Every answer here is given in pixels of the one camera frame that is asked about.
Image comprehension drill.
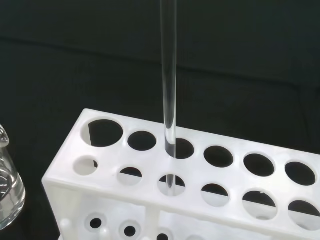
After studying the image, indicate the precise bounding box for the black bench cloth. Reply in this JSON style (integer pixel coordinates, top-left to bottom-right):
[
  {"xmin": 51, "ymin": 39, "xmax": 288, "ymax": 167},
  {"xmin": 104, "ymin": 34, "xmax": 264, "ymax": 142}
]
[{"xmin": 0, "ymin": 0, "xmax": 320, "ymax": 240}]

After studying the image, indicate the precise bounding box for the white test tube rack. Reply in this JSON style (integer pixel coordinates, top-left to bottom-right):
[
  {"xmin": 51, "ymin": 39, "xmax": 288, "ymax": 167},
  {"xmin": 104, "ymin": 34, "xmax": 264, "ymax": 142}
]
[{"xmin": 41, "ymin": 108, "xmax": 320, "ymax": 240}]

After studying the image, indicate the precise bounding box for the glass beaker with water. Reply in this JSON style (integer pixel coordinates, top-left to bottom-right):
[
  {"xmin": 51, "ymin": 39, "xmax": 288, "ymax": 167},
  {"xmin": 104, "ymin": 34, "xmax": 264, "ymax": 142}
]
[{"xmin": 0, "ymin": 122, "xmax": 26, "ymax": 230}]

